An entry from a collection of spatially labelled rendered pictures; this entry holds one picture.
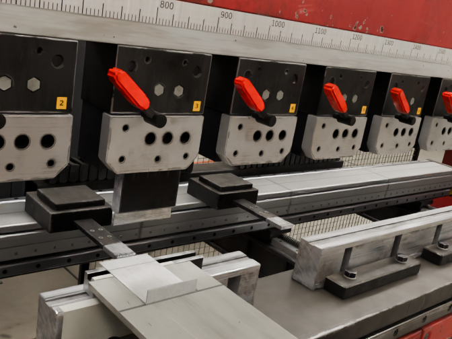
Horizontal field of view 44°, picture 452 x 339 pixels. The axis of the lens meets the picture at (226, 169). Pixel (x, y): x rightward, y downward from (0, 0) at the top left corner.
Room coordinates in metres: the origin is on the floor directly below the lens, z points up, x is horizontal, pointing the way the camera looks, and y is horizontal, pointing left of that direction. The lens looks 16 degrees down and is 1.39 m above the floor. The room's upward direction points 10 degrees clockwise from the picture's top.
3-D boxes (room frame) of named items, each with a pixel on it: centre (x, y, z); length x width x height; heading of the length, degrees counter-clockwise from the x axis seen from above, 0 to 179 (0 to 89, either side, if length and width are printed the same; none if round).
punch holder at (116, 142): (0.75, 0.13, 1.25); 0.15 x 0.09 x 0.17; 133
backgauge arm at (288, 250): (1.46, -0.06, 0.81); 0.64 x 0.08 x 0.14; 43
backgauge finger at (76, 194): (0.89, 0.22, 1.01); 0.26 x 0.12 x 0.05; 43
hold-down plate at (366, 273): (1.15, -0.37, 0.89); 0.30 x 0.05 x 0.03; 133
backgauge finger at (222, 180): (1.14, -0.05, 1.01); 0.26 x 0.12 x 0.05; 43
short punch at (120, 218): (0.77, 0.11, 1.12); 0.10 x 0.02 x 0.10; 133
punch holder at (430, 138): (1.30, -0.45, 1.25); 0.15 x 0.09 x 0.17; 133
